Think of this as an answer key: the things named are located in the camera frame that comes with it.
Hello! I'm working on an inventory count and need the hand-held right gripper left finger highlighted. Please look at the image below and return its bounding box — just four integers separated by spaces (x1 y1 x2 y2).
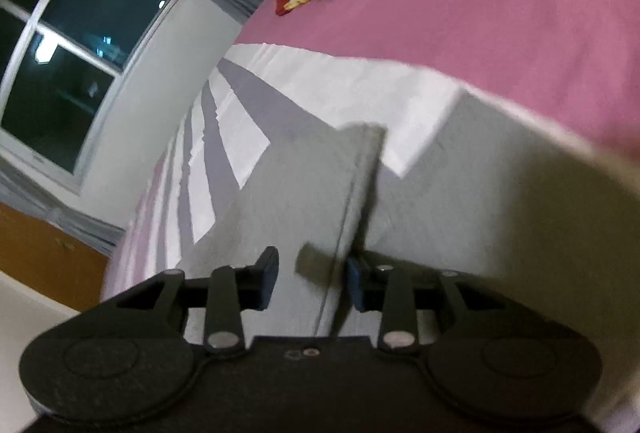
102 247 280 358

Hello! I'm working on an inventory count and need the grey sock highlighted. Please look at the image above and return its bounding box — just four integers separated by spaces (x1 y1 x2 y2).
182 89 640 433

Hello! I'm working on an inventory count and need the wooden cabinet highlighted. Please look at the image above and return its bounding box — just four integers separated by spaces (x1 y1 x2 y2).
0 203 111 314

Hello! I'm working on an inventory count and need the striped bed sheet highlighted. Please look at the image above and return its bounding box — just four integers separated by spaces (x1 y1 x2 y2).
100 44 461 304

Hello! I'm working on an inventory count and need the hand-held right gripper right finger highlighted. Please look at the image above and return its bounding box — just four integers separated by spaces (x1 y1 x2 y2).
346 256 543 358

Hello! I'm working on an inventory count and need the white framed window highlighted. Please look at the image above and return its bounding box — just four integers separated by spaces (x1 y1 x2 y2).
0 0 188 194

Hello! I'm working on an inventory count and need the pink blanket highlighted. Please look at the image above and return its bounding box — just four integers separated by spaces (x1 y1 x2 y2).
240 0 640 158

